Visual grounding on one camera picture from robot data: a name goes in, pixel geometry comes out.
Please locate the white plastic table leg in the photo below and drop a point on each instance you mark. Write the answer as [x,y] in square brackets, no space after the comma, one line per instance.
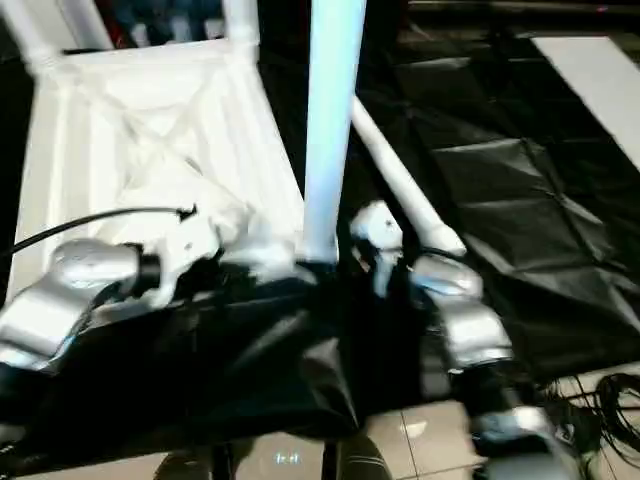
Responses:
[240,20]
[400,170]
[330,125]
[25,30]

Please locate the white plastic table top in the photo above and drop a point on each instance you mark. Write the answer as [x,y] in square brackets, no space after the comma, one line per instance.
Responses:
[75,150]

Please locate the dark robot left foot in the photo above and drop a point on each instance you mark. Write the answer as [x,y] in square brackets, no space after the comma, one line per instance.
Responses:
[192,465]

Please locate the dark robot foot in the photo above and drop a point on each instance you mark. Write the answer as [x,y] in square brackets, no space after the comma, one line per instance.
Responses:
[192,465]
[357,460]

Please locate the dark robot right foot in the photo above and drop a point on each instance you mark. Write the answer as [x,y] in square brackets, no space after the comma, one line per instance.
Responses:
[357,460]

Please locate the black work mat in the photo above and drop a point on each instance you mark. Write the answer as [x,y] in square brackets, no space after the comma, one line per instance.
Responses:
[525,175]

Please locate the white display cabinet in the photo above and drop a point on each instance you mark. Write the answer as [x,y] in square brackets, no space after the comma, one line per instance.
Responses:
[90,25]

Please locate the black cabinet with gold label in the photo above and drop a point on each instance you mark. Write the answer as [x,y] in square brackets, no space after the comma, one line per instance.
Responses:
[500,10]

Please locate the white flat board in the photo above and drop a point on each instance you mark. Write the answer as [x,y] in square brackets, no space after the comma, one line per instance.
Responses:
[595,85]

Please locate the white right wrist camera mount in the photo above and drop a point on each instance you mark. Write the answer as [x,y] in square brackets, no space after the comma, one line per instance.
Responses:
[377,222]

